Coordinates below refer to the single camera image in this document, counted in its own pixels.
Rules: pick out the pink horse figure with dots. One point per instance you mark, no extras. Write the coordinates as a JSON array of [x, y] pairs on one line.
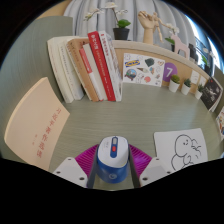
[[180, 46]]

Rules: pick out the purple round number sign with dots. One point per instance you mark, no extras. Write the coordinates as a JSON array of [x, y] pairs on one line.
[[170, 71]]

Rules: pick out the black-cover book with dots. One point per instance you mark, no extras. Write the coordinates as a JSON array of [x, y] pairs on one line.
[[211, 93]]

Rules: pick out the beige booklet with red text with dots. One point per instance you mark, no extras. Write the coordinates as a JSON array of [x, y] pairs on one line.
[[33, 123]]

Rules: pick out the white card with stickers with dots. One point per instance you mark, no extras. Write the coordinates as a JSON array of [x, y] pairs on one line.
[[143, 70]]

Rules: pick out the blue and white computer mouse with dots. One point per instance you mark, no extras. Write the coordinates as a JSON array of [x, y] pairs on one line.
[[112, 166]]

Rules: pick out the thin white red-spined book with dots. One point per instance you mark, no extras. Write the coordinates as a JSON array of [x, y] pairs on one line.
[[93, 73]]

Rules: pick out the green desk partition panel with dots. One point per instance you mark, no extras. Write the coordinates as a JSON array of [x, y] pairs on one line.
[[26, 53]]

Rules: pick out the tall red-spined book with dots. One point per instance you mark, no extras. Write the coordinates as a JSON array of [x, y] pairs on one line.
[[100, 63]]

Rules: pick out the brown kraft-cover book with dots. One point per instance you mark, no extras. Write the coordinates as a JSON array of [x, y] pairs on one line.
[[78, 63]]

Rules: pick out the white cartoon-print mouse pad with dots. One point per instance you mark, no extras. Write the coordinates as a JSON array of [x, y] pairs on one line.
[[166, 146]]

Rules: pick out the white orchid behind pink horse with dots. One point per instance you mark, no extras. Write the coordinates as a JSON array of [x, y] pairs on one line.
[[170, 40]]

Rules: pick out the white orchid in black pot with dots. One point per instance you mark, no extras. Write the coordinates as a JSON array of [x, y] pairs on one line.
[[121, 33]]

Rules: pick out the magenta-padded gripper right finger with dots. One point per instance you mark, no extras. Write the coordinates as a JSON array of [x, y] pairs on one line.
[[156, 170]]

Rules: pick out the white wall socket plate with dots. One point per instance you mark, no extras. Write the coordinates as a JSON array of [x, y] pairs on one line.
[[195, 77]]

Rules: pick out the colourful sticker sheet card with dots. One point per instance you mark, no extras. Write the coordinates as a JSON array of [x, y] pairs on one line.
[[220, 123]]

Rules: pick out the grey curtain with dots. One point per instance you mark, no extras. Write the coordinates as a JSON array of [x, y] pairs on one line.
[[140, 8]]

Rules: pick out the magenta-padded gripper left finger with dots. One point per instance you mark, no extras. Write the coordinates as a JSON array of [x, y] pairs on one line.
[[68, 170]]

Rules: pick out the thick white book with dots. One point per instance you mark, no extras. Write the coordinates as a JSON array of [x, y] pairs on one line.
[[63, 70]]

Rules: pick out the small plant in white pot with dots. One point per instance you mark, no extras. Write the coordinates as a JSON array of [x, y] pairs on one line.
[[186, 89], [198, 94], [173, 86]]

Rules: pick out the black horse figure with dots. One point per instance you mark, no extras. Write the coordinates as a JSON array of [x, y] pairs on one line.
[[192, 51]]

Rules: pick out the wooden artist mannequin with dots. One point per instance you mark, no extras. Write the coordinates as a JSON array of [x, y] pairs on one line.
[[161, 25]]

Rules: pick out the wooden hand model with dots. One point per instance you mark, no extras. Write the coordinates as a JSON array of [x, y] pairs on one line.
[[148, 28]]

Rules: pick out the white orchid in dark pot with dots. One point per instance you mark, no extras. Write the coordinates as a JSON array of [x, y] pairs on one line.
[[206, 63]]

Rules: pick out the wooden desk back shelf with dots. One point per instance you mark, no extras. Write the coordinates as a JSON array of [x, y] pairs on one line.
[[140, 48]]

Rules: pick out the window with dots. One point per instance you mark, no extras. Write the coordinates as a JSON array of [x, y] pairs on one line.
[[206, 40]]

